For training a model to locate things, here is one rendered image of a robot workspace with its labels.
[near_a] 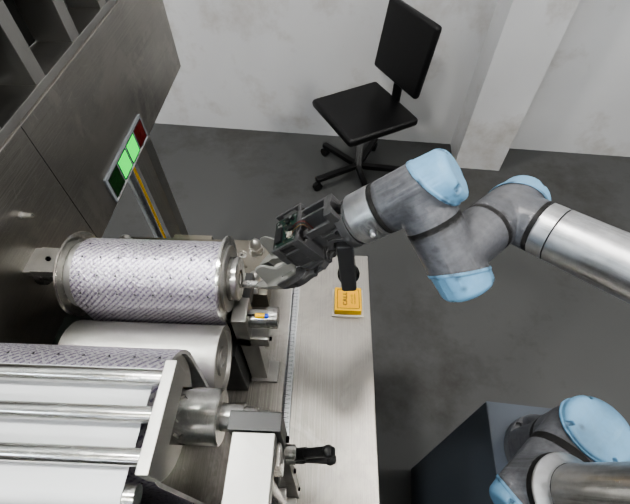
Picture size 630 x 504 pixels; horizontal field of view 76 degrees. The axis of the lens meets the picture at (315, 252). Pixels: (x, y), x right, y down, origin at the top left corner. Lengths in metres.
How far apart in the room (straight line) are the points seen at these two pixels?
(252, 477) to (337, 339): 0.67
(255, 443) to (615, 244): 0.46
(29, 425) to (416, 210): 0.46
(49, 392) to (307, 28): 2.45
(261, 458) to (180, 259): 0.37
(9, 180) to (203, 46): 2.24
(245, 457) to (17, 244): 0.55
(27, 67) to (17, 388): 0.55
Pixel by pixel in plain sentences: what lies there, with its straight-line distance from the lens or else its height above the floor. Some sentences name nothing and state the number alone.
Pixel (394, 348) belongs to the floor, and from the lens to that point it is 2.04.
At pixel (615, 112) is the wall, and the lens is 3.31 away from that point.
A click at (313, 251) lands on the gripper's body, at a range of 0.58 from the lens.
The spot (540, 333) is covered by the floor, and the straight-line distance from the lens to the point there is 2.32.
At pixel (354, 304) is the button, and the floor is 0.92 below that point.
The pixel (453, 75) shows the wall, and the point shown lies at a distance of 2.84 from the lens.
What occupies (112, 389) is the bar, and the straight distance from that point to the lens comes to 0.46.
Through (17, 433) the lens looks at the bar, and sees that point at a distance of 0.49.
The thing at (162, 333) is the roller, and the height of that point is 1.23.
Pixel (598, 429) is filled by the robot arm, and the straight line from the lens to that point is 0.86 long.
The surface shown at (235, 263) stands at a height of 1.29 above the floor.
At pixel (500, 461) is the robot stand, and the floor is 0.90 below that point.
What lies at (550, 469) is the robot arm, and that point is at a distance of 0.77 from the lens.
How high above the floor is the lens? 1.83
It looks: 53 degrees down
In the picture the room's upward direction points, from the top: straight up
